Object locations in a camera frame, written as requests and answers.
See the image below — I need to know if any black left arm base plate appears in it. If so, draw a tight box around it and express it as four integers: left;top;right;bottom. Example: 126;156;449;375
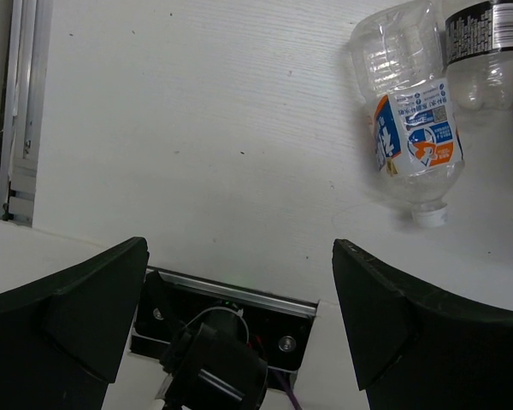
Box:
130;266;317;373

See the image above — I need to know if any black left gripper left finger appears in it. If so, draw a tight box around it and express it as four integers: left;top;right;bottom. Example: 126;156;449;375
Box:
0;237;149;409

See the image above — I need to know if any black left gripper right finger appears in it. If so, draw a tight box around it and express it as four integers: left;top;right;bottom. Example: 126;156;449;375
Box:
333;239;513;409

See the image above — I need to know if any aluminium left table rail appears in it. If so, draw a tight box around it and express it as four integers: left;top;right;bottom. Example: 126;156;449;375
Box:
0;0;53;226

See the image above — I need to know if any orange blue label bottle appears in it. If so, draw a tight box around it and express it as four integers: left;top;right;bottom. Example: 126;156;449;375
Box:
349;1;464;228

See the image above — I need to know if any black label plastic bottle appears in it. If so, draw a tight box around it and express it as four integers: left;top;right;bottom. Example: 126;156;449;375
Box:
440;0;513;113

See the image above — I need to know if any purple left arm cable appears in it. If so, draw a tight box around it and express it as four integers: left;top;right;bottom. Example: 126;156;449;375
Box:
268;369;304;410

